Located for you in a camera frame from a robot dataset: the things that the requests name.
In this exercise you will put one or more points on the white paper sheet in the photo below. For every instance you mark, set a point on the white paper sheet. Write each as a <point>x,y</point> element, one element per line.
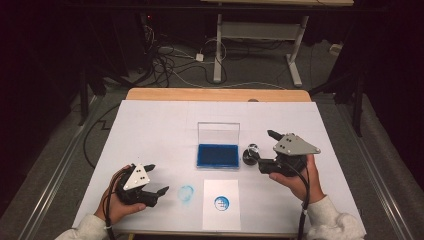
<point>221,220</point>

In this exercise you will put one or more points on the person's left hand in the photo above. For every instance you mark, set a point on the person's left hand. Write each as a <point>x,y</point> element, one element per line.
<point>115,208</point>

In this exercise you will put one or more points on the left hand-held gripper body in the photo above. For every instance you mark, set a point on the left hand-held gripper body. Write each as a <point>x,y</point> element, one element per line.
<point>136,191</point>

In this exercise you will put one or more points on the white wall plug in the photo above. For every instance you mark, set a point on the white wall plug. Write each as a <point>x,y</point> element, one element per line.
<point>335,49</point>

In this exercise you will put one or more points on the white power adapter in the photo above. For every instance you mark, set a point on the white power adapter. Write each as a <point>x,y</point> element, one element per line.
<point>199,57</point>

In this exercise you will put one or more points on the metal floor rail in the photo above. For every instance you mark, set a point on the metal floor rail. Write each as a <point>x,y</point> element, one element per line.
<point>56,176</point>
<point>376,180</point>

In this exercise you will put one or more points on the blue ink pad clear case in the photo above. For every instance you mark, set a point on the blue ink pad clear case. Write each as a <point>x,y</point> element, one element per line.
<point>217,156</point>

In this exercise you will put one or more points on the person's right hand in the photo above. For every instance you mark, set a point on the person's right hand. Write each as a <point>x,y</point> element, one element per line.
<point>301,186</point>

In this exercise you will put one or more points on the white metal desk frame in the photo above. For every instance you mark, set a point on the white metal desk frame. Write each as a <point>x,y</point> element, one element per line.
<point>218,50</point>

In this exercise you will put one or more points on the black round stamp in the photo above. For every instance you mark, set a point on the black round stamp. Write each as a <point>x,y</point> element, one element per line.
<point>250,156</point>

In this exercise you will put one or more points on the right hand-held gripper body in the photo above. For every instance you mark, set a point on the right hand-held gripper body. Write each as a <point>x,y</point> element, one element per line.
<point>293,148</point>

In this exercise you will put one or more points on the black metal stand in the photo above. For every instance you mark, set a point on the black metal stand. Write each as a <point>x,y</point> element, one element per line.
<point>83,100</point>

